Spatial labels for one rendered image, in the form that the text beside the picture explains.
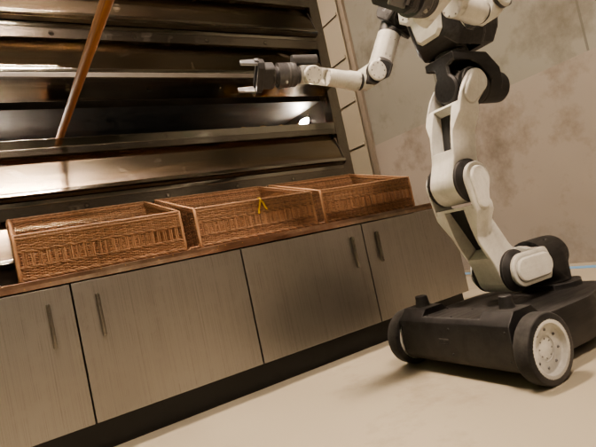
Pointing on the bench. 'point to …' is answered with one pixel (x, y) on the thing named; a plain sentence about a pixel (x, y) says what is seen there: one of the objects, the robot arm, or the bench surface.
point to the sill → (156, 136)
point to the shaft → (85, 62)
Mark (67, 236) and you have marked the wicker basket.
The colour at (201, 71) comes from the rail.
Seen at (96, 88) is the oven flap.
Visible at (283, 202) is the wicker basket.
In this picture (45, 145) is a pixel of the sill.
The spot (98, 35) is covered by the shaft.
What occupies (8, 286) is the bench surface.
